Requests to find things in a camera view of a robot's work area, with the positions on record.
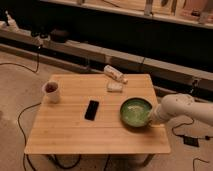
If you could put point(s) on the wooden table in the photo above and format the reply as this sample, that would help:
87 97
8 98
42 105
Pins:
62 129

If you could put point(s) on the white mug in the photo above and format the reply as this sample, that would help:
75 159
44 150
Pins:
51 91

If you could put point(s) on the dark box on ledge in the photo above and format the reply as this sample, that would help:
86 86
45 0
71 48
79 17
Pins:
60 36

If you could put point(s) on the green ceramic bowl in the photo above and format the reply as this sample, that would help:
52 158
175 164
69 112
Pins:
134 112

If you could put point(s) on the white spray bottle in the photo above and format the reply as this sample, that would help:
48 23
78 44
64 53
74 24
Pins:
12 23

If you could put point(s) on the small white packet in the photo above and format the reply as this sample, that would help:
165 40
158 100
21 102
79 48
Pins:
114 87

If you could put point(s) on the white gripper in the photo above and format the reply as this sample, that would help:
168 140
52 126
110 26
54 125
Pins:
158 115

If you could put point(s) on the black power adapter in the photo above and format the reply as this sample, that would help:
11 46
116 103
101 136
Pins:
191 141

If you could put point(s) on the black smartphone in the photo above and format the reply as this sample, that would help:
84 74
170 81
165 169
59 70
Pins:
91 110

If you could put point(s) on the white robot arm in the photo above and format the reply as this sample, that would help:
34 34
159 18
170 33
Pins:
174 105

